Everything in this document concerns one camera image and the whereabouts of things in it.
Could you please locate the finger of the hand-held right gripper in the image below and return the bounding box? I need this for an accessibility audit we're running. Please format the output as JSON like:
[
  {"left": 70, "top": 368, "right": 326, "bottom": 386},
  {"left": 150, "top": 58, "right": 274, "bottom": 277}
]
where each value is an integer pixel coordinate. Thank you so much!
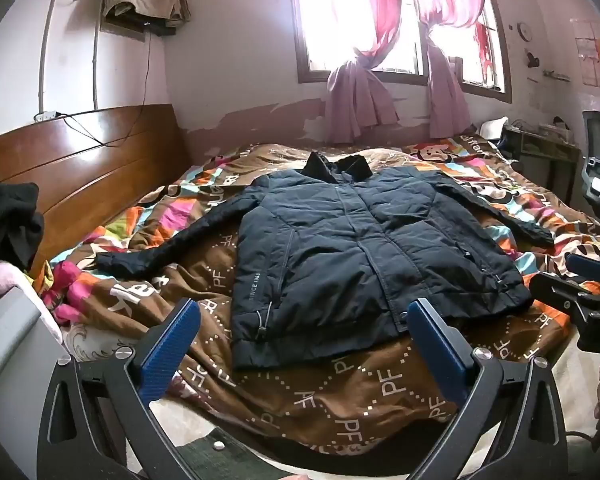
[
  {"left": 529, "top": 271, "right": 600, "bottom": 313},
  {"left": 564, "top": 253, "right": 600, "bottom": 285}
]

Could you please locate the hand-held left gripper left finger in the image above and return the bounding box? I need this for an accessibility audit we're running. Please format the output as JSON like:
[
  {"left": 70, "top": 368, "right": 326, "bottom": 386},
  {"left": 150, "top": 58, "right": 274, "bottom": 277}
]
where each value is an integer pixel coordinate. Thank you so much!
[{"left": 36, "top": 298, "right": 202, "bottom": 480}]

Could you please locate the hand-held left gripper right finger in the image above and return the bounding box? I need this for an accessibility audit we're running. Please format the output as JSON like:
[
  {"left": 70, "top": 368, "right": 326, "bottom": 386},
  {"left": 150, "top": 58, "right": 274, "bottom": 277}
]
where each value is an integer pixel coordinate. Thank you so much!
[{"left": 408, "top": 298, "right": 570, "bottom": 480}]

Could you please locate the black padded jacket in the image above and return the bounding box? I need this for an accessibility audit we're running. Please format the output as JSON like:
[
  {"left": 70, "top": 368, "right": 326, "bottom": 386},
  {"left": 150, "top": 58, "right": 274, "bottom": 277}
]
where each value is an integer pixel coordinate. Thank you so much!
[{"left": 96, "top": 152, "right": 556, "bottom": 372}]

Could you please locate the pile of black clothes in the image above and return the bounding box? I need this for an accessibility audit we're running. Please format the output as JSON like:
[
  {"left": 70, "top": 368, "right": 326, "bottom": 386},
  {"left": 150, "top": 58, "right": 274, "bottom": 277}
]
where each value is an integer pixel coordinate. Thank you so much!
[{"left": 0, "top": 182, "right": 45, "bottom": 273}]

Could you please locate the cluttered desk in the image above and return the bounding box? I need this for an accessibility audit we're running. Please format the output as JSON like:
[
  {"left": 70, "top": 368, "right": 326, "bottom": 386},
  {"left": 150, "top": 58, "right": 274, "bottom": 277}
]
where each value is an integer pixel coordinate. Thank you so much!
[{"left": 500, "top": 124, "right": 582, "bottom": 207}]

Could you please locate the printed colourful blanket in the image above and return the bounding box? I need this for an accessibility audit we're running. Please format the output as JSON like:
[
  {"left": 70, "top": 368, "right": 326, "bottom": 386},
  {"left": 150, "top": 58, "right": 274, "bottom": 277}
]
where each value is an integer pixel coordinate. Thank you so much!
[{"left": 30, "top": 135, "right": 600, "bottom": 456}]

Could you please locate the white cloth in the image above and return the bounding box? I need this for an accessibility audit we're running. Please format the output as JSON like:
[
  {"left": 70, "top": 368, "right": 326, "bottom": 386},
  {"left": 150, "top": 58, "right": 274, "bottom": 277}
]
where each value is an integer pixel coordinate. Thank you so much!
[{"left": 477, "top": 118, "right": 511, "bottom": 142}]

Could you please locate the pink fluffy cloth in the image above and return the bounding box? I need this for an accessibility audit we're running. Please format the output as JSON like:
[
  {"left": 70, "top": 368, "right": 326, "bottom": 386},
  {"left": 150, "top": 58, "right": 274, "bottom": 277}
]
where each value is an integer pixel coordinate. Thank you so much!
[{"left": 0, "top": 261, "right": 64, "bottom": 342}]

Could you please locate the wooden headboard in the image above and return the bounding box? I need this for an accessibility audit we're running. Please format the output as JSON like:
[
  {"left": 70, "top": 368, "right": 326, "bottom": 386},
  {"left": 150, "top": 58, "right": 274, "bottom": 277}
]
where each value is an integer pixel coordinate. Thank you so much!
[{"left": 0, "top": 104, "right": 190, "bottom": 281}]

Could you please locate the pink curtain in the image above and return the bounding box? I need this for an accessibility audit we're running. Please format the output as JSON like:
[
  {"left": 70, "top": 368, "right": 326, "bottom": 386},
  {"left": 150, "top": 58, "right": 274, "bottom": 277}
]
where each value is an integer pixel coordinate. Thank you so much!
[
  {"left": 325, "top": 0, "right": 417, "bottom": 144},
  {"left": 410, "top": 0, "right": 487, "bottom": 139}
]

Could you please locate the wall poster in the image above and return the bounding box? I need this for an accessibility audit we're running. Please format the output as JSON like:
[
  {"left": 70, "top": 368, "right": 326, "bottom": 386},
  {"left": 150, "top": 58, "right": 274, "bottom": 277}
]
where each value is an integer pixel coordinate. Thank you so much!
[{"left": 570, "top": 17, "right": 600, "bottom": 89}]

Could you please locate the black cable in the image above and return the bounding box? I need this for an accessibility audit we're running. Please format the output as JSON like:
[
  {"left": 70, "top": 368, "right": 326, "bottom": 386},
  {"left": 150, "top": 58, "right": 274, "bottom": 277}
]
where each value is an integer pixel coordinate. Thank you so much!
[{"left": 60, "top": 35, "right": 154, "bottom": 149}]

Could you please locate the white wall pipe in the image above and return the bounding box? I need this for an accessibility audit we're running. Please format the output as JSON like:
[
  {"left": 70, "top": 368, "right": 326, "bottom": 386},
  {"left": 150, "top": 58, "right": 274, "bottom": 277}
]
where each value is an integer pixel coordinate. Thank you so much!
[
  {"left": 36, "top": 0, "right": 81, "bottom": 117},
  {"left": 91, "top": 19, "right": 102, "bottom": 112}
]

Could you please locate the black wall shelf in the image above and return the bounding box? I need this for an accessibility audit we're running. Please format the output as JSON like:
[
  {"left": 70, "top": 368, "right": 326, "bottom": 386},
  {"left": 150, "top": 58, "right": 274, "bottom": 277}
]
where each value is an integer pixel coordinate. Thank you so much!
[{"left": 100, "top": 10, "right": 177, "bottom": 39}]

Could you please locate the window with brown frame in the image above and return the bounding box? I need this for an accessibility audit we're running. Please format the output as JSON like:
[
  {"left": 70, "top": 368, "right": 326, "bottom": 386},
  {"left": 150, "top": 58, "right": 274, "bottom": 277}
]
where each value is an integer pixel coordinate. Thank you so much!
[{"left": 289, "top": 0, "right": 512, "bottom": 95}]

